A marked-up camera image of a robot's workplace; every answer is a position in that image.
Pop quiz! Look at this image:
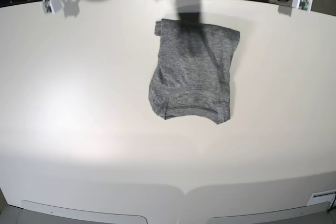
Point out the grey long-sleeve T-shirt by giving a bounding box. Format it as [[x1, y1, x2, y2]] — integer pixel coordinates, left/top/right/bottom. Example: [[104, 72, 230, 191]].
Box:
[[149, 19, 240, 124]]

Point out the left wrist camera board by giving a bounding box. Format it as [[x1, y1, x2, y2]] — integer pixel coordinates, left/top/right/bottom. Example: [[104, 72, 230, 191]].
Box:
[[291, 0, 313, 12]]

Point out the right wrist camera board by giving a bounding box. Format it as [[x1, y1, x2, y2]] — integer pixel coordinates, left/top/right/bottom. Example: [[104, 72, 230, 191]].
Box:
[[42, 0, 62, 14]]

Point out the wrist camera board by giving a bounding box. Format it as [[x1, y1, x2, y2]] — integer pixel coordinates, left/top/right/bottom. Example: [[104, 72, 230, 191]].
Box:
[[291, 0, 313, 12], [42, 0, 62, 14]]

